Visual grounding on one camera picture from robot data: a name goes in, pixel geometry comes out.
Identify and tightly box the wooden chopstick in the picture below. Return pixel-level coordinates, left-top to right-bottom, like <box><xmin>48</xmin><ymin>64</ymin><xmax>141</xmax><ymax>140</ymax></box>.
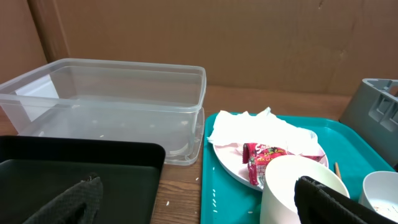
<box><xmin>334</xmin><ymin>162</ymin><xmax>341</xmax><ymax>179</ymax></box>

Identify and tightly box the white cup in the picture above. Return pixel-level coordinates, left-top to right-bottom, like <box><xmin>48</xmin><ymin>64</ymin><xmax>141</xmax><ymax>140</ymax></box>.
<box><xmin>260</xmin><ymin>156</ymin><xmax>349</xmax><ymax>224</ymax></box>

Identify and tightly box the teal serving tray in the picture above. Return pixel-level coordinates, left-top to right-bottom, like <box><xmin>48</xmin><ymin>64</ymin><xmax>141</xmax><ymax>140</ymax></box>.
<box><xmin>200</xmin><ymin>115</ymin><xmax>392</xmax><ymax>224</ymax></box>

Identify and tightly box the black plastic tray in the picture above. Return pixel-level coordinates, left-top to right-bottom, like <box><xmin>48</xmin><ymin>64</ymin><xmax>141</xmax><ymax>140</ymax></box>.
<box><xmin>1</xmin><ymin>136</ymin><xmax>165</xmax><ymax>223</ymax></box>

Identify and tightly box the grey rice bowl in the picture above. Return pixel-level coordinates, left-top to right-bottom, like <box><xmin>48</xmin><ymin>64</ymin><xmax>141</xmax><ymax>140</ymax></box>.
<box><xmin>359</xmin><ymin>171</ymin><xmax>398</xmax><ymax>223</ymax></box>

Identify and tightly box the red snack wrapper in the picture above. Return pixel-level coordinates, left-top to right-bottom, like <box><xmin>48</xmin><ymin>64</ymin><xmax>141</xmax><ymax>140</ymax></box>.
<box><xmin>242</xmin><ymin>141</ymin><xmax>329</xmax><ymax>190</ymax></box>

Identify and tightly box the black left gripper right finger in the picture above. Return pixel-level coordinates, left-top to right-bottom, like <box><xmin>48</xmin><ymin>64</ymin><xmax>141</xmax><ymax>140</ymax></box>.
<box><xmin>294</xmin><ymin>176</ymin><xmax>395</xmax><ymax>224</ymax></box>

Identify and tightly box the large pink plate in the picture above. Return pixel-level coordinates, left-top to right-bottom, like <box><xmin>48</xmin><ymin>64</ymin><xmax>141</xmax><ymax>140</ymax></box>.
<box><xmin>213</xmin><ymin>135</ymin><xmax>318</xmax><ymax>192</ymax></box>

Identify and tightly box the white napkin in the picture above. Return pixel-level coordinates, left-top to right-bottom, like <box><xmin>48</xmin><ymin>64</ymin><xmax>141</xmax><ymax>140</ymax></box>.
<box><xmin>208</xmin><ymin>107</ymin><xmax>322</xmax><ymax>156</ymax></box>

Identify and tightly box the clear plastic waste bin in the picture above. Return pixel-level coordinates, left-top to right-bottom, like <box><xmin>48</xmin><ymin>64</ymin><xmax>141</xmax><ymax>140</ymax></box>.
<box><xmin>1</xmin><ymin>58</ymin><xmax>206</xmax><ymax>166</ymax></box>

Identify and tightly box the grey dishwasher rack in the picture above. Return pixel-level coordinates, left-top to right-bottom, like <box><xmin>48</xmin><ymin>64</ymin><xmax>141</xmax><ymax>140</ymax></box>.
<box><xmin>339</xmin><ymin>78</ymin><xmax>397</xmax><ymax>169</ymax></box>

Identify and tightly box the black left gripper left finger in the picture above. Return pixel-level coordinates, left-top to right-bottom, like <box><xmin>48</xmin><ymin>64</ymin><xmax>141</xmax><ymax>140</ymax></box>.
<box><xmin>24</xmin><ymin>174</ymin><xmax>103</xmax><ymax>224</ymax></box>

